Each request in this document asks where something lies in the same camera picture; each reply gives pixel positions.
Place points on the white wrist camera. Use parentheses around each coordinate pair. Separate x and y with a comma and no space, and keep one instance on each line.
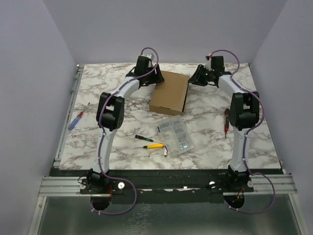
(150,56)
(209,64)

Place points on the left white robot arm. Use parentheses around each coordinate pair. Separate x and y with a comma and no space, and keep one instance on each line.
(111,107)

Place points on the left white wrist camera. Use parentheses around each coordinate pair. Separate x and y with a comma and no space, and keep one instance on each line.
(150,56)

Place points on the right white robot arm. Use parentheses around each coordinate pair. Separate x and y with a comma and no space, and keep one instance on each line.
(244,109)

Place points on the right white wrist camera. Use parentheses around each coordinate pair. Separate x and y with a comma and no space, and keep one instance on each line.
(209,64)

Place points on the left side metal rail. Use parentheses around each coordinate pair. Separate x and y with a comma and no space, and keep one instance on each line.
(74,92)

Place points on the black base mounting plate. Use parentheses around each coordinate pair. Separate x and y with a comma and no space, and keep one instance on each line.
(162,186)

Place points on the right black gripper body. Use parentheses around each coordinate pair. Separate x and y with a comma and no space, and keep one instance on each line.
(198,78)

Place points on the yellow handled screwdriver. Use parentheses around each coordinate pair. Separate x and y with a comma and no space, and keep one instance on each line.
(152,146)

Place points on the black green precision screwdriver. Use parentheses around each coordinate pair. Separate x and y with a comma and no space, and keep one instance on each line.
(143,138)

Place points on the aluminium frame rail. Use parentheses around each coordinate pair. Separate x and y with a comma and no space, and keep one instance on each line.
(69,187)

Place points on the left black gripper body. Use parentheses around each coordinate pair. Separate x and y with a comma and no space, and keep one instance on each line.
(149,79)

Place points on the brown cardboard express box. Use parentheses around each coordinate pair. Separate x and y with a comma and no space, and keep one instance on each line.
(169,97)

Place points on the clear plastic screw organizer box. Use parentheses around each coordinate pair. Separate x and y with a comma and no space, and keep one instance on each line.
(174,135)

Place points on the red blue screwdriver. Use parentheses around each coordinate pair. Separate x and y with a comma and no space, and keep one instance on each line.
(78,117)

